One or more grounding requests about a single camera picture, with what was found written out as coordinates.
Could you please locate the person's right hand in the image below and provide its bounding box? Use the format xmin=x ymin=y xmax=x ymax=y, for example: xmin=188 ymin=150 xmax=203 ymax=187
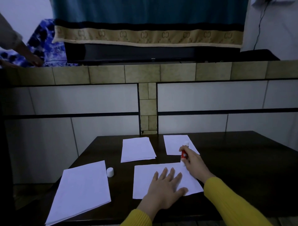
xmin=179 ymin=145 xmax=216 ymax=183

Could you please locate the person's left hand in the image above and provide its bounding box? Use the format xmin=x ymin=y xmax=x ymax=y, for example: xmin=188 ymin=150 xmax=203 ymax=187
xmin=144 ymin=167 xmax=189 ymax=210

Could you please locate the red and white glue stick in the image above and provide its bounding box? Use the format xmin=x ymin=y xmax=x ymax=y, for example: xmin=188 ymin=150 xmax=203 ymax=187
xmin=181 ymin=142 xmax=190 ymax=167

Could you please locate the person's left forearm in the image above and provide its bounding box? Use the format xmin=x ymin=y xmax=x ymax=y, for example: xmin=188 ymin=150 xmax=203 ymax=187
xmin=120 ymin=201 xmax=168 ymax=226

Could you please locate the person's right forearm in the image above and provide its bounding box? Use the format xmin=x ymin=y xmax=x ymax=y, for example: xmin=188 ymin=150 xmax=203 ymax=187
xmin=203 ymin=174 xmax=273 ymax=226

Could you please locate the another person's forearm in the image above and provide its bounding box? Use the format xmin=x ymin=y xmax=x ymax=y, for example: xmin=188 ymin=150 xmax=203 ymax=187
xmin=0 ymin=13 xmax=31 ymax=55

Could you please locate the small white paper sheet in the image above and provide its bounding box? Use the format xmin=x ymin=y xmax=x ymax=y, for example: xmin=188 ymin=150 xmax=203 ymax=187
xmin=163 ymin=135 xmax=200 ymax=156

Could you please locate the small white paper stack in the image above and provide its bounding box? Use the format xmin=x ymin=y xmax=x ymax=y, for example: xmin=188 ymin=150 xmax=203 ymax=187
xmin=121 ymin=137 xmax=157 ymax=163

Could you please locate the large white paper stack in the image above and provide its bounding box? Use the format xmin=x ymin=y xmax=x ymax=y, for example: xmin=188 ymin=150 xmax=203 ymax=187
xmin=45 ymin=160 xmax=112 ymax=226

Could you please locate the tiled counter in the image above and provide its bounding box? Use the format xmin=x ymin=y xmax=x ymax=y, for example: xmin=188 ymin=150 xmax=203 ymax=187
xmin=0 ymin=60 xmax=298 ymax=185

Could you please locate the black television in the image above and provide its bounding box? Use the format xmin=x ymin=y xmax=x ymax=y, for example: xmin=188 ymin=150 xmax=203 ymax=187
xmin=64 ymin=42 xmax=242 ymax=66

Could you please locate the black flat box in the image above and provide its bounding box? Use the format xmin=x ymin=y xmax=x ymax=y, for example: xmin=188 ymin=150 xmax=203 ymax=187
xmin=240 ymin=49 xmax=280 ymax=61

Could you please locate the teal cloth with beige border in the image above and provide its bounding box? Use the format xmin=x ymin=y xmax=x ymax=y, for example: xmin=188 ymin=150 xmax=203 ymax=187
xmin=50 ymin=0 xmax=249 ymax=48

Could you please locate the blue white patterned cloth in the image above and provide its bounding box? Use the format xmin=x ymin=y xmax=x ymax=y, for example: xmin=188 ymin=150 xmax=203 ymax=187
xmin=0 ymin=19 xmax=80 ymax=68

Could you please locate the black cable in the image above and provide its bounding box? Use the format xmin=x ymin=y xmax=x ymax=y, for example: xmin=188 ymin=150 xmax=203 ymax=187
xmin=253 ymin=0 xmax=271 ymax=51

